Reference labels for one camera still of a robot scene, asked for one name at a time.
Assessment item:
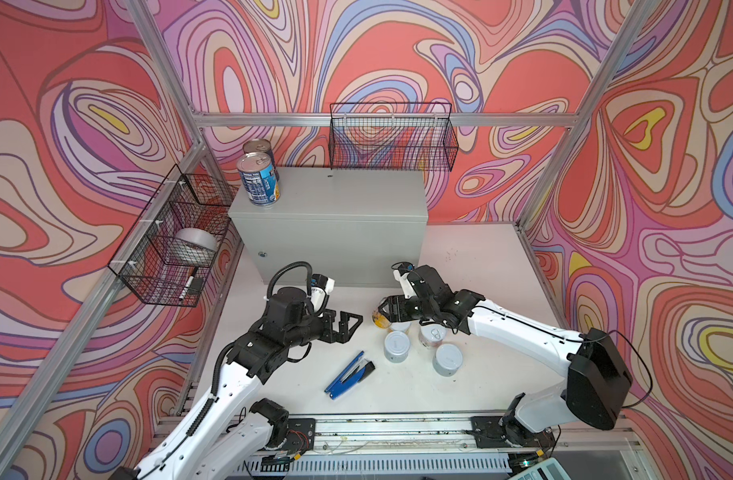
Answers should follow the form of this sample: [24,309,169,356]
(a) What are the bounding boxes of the white device corner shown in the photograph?
[510,458,571,480]

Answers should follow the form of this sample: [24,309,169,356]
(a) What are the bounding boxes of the blue black stapler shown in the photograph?
[324,351,376,400]

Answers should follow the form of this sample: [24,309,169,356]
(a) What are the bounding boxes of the black wire basket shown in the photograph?
[328,100,459,172]
[108,166,236,307]

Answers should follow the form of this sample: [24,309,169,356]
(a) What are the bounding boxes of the dark blue labelled can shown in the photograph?
[242,139,274,158]

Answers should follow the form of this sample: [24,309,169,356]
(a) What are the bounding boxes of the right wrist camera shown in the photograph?
[392,261,416,299]

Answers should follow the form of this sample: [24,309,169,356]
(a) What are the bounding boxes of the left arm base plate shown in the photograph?
[232,417,316,453]

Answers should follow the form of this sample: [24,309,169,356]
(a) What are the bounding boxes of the grey metal cabinet box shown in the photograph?
[228,167,429,288]

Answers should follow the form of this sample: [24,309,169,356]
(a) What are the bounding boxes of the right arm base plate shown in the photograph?
[469,416,556,450]

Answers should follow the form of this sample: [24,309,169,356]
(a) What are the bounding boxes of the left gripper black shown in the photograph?
[282,306,364,351]

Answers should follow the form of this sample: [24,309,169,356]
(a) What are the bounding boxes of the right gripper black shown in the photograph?
[377,294,437,323]

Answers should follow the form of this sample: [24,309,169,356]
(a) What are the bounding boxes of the small gold can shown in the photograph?
[372,310,392,329]

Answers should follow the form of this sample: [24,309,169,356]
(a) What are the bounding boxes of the white tape roll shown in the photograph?
[174,228,218,251]

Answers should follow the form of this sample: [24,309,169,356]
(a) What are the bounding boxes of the aluminium front rail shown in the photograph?
[143,410,650,480]

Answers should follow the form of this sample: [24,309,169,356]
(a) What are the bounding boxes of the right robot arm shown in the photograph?
[378,262,633,447]

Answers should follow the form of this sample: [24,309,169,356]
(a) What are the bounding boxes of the black wire basket back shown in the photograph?
[328,100,459,172]

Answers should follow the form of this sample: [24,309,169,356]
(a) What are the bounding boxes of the white lid can right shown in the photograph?
[433,343,464,377]

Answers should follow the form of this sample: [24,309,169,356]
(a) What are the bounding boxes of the light blue labelled can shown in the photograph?
[236,152,280,206]

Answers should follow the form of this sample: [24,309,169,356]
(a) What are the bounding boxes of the black wire basket left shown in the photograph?
[108,166,236,307]

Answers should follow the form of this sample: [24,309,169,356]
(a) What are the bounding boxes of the white lid can front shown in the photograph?
[384,331,411,363]

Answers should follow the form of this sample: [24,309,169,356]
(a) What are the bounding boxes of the white lid can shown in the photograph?
[384,331,411,363]
[433,343,464,377]
[390,322,412,333]

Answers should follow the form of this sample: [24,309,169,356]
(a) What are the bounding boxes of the black marker pen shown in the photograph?
[180,275,194,300]

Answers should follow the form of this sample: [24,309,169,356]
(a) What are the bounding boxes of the white lid can back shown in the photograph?
[390,322,412,333]

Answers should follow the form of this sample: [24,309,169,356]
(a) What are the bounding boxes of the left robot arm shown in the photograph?
[112,261,362,479]

